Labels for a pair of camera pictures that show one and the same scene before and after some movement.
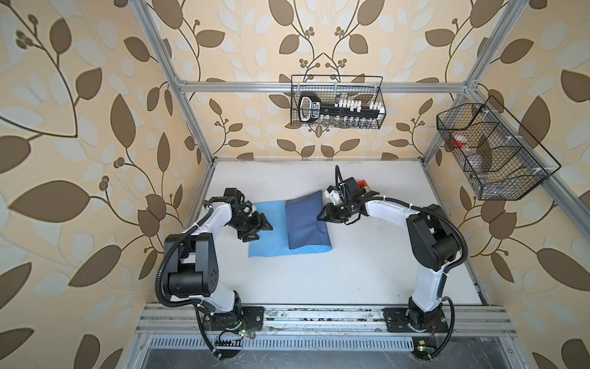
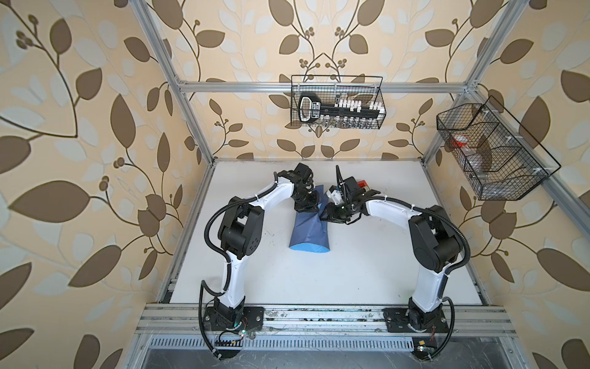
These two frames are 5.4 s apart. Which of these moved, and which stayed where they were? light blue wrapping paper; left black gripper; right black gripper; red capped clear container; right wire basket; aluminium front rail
Moved: light blue wrapping paper; left black gripper
Stayed: right wire basket; red capped clear container; right black gripper; aluminium front rail
